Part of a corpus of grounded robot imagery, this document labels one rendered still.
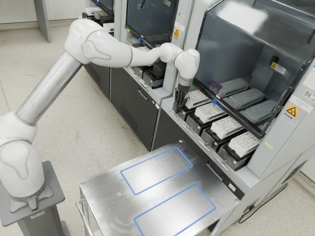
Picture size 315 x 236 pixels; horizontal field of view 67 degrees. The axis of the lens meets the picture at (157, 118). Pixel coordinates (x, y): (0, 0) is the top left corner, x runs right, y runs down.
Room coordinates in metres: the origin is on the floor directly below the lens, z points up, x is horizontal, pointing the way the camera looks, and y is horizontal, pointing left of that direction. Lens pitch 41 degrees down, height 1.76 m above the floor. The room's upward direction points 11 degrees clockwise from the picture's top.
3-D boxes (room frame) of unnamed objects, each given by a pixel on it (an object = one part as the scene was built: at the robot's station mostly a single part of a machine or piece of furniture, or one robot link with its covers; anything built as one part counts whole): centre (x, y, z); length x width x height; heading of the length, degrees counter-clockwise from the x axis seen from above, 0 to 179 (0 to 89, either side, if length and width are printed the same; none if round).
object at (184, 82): (1.26, -0.12, 1.03); 0.09 x 0.09 x 0.06
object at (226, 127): (1.16, -0.47, 0.83); 0.30 x 0.10 x 0.06; 131
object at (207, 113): (1.28, -0.37, 0.83); 0.30 x 0.10 x 0.06; 131
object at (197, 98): (1.39, -0.27, 0.83); 0.30 x 0.10 x 0.06; 131
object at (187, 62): (1.27, -0.11, 1.14); 0.13 x 0.11 x 0.16; 45
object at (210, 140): (1.25, -0.58, 0.78); 0.73 x 0.14 x 0.09; 131
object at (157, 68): (1.63, 0.07, 0.85); 0.12 x 0.02 x 0.06; 41
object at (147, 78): (1.78, -0.11, 0.78); 0.73 x 0.14 x 0.09; 131
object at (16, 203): (0.54, 0.52, 0.73); 0.22 x 0.18 x 0.06; 41
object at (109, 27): (2.34, 0.56, 0.83); 0.30 x 0.10 x 0.06; 131
